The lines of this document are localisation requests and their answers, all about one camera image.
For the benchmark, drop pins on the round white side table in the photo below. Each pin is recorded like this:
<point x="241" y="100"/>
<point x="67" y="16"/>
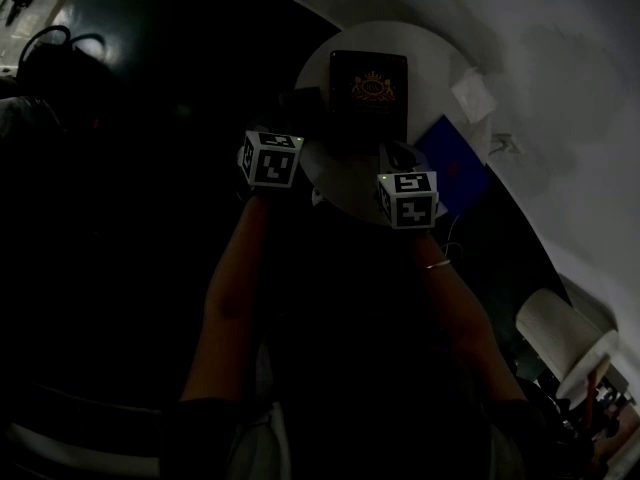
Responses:
<point x="345" y="183"/>

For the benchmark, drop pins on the black bag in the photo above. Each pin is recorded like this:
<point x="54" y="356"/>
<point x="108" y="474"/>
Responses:
<point x="60" y="68"/>

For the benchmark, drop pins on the white ribbed cylinder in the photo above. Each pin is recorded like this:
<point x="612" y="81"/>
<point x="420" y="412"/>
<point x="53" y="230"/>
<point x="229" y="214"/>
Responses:
<point x="560" y="338"/>

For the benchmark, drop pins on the white wall socket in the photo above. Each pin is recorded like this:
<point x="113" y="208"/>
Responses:
<point x="507" y="144"/>

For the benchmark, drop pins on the white tissue pack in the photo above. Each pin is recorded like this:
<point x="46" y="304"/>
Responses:
<point x="472" y="95"/>

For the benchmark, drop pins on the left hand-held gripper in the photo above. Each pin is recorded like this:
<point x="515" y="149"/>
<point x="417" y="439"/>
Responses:
<point x="272" y="160"/>

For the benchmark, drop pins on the small white floor object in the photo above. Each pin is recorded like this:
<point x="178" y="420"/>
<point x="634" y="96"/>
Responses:
<point x="318" y="197"/>

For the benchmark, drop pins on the black book with gold crest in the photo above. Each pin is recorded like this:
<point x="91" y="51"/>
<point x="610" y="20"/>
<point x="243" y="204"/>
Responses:
<point x="367" y="90"/>

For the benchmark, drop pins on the person's left forearm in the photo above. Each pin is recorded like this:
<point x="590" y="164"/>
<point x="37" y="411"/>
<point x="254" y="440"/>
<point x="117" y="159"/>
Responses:
<point x="235" y="293"/>

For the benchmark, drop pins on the person's right forearm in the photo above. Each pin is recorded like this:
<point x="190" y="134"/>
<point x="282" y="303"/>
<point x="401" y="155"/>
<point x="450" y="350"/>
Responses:
<point x="465" y="328"/>

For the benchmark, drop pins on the person's dark top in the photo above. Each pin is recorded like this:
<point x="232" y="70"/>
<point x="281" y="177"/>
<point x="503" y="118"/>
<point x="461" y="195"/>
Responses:
<point x="360" y="418"/>

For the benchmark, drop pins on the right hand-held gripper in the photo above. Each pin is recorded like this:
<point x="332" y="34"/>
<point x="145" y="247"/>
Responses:
<point x="410" y="200"/>

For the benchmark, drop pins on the blue notebook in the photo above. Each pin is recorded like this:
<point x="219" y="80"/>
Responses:
<point x="455" y="168"/>

